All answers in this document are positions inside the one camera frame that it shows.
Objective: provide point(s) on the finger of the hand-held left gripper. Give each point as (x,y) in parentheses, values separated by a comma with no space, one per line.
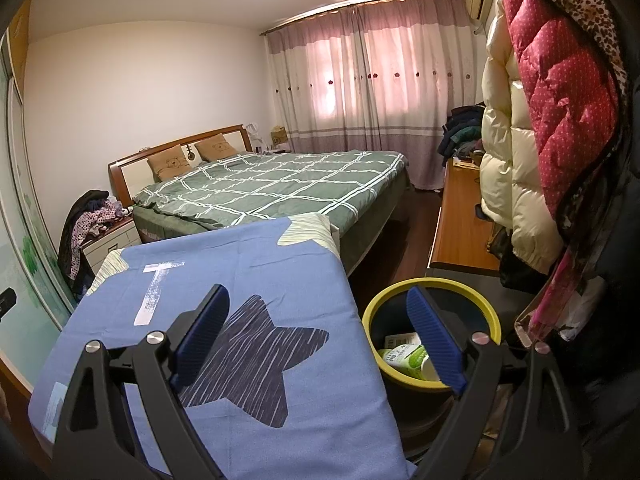
(7,302)

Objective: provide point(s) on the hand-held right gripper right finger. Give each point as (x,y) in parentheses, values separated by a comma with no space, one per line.
(435,340)

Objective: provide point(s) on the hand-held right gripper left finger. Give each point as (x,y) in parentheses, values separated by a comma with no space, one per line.
(200,340)

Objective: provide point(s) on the small white printed box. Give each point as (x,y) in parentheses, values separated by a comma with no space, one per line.
(402,340)

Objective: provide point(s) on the green label plastic bottle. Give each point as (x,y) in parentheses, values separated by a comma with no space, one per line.
(405,360)

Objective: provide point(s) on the yellow-rimmed dark bin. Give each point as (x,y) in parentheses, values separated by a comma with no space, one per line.
(390,315)

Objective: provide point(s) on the sliding glass wardrobe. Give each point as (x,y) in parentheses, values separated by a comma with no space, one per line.
(30,210)

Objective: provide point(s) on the pile of clothes on nightstand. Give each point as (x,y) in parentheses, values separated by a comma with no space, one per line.
(85,225)

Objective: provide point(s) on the white wooden nightstand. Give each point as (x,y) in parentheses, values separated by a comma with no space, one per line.
(112,245)

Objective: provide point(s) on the pink striped plastic bag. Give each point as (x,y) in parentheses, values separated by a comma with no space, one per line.
(555,300)

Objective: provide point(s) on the green checked quilt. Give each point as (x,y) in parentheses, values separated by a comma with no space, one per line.
(270,185)

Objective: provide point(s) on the wooden bed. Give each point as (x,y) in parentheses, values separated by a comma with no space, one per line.
(130,175)

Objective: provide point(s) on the brown bear pillow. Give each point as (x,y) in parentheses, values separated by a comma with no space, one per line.
(217,147)
(170,162)

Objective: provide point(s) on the cream puffer jacket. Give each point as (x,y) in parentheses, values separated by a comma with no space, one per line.
(505,160)

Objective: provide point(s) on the dark clothes pile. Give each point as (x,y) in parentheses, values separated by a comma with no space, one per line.
(460,135)

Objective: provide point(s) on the tan tissue box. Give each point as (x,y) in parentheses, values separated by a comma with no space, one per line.
(279,138)

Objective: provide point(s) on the red dotted quilted jacket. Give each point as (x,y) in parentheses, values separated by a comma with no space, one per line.
(565,110)

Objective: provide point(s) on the pink and white curtain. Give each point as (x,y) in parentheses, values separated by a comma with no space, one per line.
(370,80)

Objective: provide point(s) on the leopard print garment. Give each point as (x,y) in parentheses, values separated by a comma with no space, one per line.
(595,15)

